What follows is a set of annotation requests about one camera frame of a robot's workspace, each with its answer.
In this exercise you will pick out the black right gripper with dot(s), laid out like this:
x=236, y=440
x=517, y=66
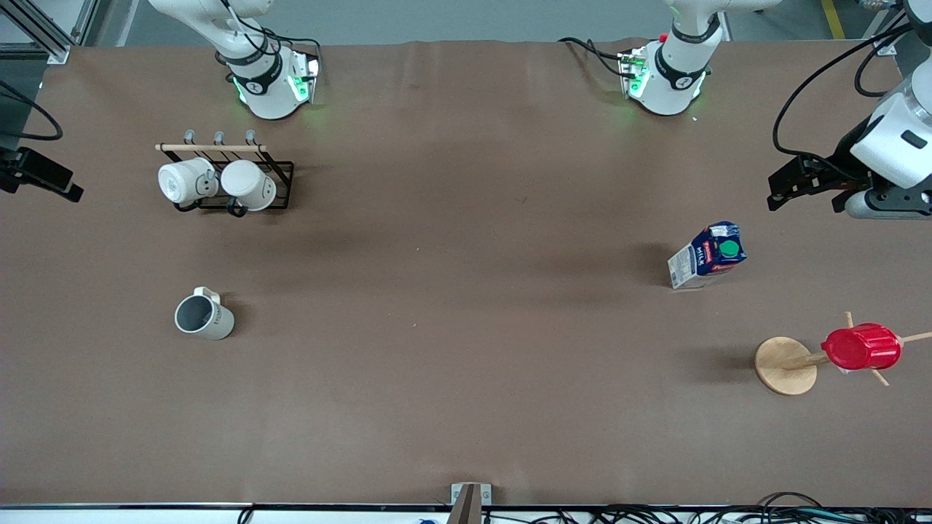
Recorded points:
x=16, y=169

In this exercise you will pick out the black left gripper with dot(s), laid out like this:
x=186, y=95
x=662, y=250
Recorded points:
x=839, y=161

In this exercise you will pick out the blue milk carton green cap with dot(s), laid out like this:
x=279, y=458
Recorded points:
x=703, y=258

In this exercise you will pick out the white mug grey inside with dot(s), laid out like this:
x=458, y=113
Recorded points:
x=218, y=324

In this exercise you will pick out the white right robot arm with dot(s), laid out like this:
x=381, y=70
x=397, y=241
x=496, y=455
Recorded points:
x=266, y=94

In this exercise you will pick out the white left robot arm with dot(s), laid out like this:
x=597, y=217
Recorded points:
x=673, y=80

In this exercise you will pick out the red plastic cup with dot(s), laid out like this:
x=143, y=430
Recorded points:
x=863, y=348

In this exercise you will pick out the wooden mug tree stand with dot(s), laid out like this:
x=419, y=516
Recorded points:
x=783, y=367

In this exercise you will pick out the aluminium frame profile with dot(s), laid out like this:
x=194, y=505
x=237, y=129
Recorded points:
x=44, y=33

